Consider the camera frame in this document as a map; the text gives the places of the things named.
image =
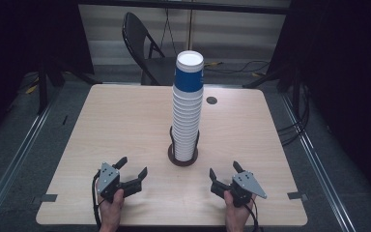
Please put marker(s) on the black stand legs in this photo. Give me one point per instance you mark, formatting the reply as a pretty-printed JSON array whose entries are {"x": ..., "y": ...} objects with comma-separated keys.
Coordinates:
[
  {"x": 43, "y": 90},
  {"x": 280, "y": 77}
]

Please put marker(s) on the metal floor rail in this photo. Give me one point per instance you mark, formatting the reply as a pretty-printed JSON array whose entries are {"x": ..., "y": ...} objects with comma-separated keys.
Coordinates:
[
  {"x": 16, "y": 164},
  {"x": 315, "y": 161}
]

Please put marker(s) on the stack of white paper cups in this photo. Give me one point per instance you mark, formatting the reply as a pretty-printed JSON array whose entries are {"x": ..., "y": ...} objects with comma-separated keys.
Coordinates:
[{"x": 188, "y": 106}]

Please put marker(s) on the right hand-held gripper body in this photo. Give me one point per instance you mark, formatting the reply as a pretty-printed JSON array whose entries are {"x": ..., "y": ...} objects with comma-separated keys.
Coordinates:
[{"x": 243, "y": 187}]

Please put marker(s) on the person's right hand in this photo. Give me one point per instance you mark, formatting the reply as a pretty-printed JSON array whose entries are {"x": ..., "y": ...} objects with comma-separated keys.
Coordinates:
[{"x": 236, "y": 216}]

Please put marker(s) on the black folding chair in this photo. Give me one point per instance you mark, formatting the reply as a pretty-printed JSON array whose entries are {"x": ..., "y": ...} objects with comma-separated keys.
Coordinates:
[{"x": 141, "y": 45}]

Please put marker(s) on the yellow floor tape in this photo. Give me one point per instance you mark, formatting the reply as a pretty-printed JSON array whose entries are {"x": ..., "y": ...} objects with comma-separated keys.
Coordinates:
[{"x": 31, "y": 89}]

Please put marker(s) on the grey tape strip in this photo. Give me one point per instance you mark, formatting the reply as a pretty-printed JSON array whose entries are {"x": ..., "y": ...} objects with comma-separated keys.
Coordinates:
[
  {"x": 296, "y": 195},
  {"x": 46, "y": 197}
]

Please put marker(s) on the person's left hand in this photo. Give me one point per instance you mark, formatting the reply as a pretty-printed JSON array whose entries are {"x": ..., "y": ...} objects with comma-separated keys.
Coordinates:
[{"x": 112, "y": 212}]

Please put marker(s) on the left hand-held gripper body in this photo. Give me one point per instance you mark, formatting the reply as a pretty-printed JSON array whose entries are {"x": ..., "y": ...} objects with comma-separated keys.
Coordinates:
[{"x": 108, "y": 180}]

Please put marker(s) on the dark round table grommet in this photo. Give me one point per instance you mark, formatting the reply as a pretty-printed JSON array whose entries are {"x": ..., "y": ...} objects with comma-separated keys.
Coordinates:
[{"x": 212, "y": 100}]

